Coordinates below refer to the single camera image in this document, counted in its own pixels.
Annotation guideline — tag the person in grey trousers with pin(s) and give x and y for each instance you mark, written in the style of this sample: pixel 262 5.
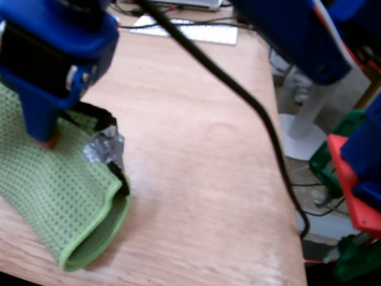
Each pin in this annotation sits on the person in grey trousers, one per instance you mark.
pixel 302 92

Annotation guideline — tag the green microfiber cloth black hem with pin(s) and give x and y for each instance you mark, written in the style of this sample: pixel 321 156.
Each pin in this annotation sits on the green microfiber cloth black hem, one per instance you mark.
pixel 59 193

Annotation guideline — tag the green table clamp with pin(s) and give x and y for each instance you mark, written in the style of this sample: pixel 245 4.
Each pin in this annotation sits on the green table clamp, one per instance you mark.
pixel 323 169
pixel 354 268

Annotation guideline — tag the white round pedestal table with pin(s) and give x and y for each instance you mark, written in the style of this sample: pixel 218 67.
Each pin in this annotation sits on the white round pedestal table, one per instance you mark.
pixel 300 137

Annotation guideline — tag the grey duct tape piece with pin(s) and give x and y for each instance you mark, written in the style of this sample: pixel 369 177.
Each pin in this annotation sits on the grey duct tape piece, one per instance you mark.
pixel 104 146

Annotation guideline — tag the red robot base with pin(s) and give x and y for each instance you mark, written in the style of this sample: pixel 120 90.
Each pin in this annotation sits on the red robot base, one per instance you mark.
pixel 348 184

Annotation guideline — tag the white keyboard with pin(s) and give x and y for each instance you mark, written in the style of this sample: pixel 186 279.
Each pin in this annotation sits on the white keyboard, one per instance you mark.
pixel 208 32

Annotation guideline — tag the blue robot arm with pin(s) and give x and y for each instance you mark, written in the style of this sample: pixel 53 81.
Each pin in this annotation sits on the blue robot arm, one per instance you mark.
pixel 291 35

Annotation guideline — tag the blue gripper black motor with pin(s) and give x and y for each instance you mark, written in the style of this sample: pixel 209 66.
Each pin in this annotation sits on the blue gripper black motor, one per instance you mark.
pixel 44 89

